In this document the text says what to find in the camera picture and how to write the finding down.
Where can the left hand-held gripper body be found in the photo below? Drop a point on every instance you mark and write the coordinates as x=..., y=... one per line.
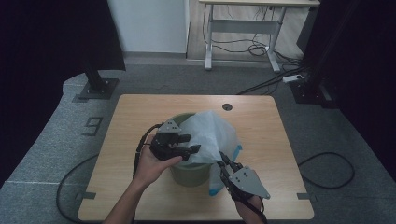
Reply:
x=166, y=146

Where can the white desk with metal legs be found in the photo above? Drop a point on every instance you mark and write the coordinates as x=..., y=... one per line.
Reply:
x=243, y=26

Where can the black stand base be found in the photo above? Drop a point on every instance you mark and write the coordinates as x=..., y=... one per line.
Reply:
x=98, y=87

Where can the white power strip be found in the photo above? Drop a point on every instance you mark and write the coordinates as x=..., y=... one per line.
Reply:
x=292, y=78

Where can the translucent white and blue trash bag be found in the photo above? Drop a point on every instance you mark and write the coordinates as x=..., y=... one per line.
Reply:
x=208, y=137

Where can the black round table grommet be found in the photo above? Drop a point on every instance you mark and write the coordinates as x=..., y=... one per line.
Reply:
x=227, y=107

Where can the black metal stand with base plate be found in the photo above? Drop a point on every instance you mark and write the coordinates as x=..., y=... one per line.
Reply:
x=306, y=93

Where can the person's right hand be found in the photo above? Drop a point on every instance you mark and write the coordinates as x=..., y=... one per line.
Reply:
x=252, y=211

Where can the person's left hand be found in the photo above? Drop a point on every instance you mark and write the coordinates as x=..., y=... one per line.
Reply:
x=152, y=168

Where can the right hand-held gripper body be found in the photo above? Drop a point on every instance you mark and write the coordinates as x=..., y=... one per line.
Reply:
x=247, y=183

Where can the green plastic trash bin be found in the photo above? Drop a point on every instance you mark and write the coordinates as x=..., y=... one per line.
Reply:
x=190, y=177

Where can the black curtain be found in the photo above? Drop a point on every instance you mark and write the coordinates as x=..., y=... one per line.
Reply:
x=367, y=62
x=46, y=46

